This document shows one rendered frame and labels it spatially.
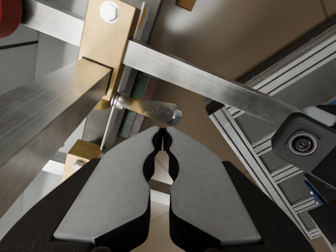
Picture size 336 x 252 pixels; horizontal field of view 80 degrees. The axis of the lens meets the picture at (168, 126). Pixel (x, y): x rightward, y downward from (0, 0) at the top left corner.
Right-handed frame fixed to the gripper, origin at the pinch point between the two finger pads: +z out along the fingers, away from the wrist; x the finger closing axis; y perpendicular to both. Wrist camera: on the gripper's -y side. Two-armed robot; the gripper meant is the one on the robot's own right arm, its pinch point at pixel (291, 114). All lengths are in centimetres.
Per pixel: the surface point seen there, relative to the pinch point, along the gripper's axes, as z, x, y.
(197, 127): 83, -43, 16
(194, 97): 83, -26, 6
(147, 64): -3.5, -0.5, -23.9
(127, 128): 12.3, -19.3, -23.7
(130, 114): 12.3, -15.6, -24.1
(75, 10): 20.4, -0.6, -42.4
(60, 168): -0.1, -24.9, -32.7
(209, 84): -3.5, 0.1, -15.4
